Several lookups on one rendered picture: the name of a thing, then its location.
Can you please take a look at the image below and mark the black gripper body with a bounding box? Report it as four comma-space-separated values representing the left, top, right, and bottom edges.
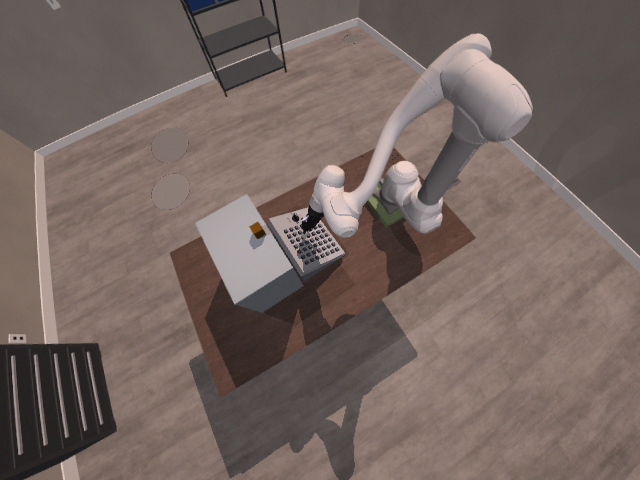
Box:
306, 205, 324, 222

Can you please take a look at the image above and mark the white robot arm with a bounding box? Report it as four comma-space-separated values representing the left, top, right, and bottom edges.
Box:
309, 34, 533, 238

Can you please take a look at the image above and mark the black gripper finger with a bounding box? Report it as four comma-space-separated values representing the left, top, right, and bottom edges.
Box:
301, 217, 315, 239
305, 214, 324, 239

